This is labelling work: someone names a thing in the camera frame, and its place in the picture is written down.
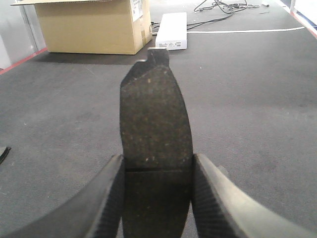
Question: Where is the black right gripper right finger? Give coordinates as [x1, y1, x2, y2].
[192, 154, 317, 238]

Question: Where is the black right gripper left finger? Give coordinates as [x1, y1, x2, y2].
[7, 155, 124, 238]

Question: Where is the dark conveyor belt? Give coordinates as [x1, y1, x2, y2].
[0, 1, 317, 238]

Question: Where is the long white box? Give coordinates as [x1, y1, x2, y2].
[155, 12, 187, 51]

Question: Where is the cardboard box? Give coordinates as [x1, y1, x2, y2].
[16, 0, 153, 55]

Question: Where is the black floor cable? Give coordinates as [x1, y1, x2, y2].
[151, 0, 261, 34]

